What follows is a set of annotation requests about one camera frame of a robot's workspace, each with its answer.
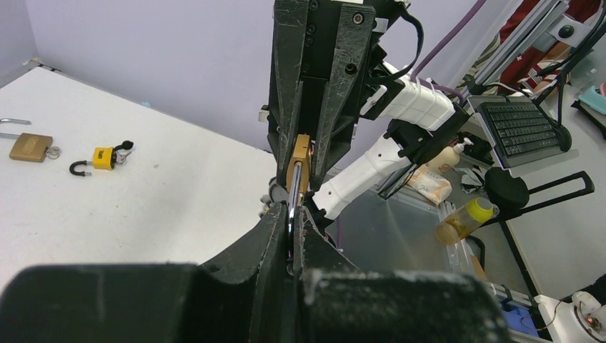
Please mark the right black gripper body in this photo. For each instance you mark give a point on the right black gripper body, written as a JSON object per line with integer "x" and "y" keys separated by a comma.
{"x": 322, "y": 64}

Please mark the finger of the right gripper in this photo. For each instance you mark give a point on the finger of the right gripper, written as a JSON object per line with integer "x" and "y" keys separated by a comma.
{"x": 290, "y": 24}
{"x": 333, "y": 139}

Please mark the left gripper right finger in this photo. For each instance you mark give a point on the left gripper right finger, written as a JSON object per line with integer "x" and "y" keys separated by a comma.
{"x": 338, "y": 302}

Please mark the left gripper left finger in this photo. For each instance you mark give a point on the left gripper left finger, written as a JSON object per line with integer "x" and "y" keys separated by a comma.
{"x": 236, "y": 296}

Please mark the small brass padlock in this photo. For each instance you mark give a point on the small brass padlock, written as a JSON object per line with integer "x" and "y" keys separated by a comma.
{"x": 298, "y": 177}

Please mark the small padlock keys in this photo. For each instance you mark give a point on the small padlock keys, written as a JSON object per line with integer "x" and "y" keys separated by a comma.
{"x": 276, "y": 193}

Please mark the yellow padlock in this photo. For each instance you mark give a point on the yellow padlock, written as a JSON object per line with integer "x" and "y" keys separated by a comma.
{"x": 104, "y": 158}

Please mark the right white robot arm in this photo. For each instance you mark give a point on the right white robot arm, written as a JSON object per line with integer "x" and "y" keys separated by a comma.
{"x": 403, "y": 122}

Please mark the white lotion pump bottle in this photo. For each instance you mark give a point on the white lotion pump bottle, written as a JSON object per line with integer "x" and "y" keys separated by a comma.
{"x": 448, "y": 157}

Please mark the black computer keyboard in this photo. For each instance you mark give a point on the black computer keyboard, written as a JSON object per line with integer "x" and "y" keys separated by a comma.
{"x": 522, "y": 132}

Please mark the yellow bottle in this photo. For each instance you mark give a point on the yellow bottle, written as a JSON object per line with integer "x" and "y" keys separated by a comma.
{"x": 466, "y": 220}

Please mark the black stool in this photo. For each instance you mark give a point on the black stool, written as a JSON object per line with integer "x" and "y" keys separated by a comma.
{"x": 549, "y": 239}

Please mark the person in red shirt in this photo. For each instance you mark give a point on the person in red shirt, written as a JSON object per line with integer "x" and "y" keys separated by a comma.
{"x": 529, "y": 51}

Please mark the large brass padlock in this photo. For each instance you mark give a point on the large brass padlock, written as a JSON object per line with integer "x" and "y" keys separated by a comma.
{"x": 32, "y": 147}

